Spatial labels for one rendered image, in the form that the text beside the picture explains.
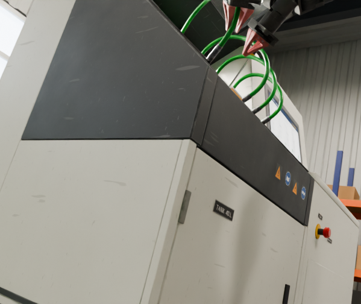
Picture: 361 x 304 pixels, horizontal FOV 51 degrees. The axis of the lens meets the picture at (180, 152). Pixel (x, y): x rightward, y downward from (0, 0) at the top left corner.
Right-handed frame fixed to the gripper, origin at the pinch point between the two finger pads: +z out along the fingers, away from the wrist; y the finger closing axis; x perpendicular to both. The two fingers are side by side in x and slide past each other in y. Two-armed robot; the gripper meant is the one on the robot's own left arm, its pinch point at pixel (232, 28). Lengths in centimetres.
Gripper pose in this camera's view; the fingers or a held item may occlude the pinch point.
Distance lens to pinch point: 114.2
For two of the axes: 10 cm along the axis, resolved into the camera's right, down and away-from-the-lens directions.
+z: -1.8, 8.3, 5.3
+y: -9.7, -0.8, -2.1
